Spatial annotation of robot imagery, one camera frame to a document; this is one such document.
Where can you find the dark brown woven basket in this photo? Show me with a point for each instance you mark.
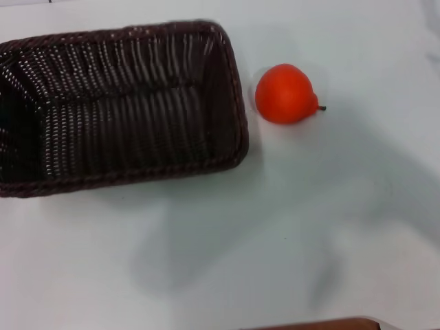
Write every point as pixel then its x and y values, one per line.
pixel 130 130

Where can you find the orange-red toy pear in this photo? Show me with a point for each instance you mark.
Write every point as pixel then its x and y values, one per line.
pixel 283 93

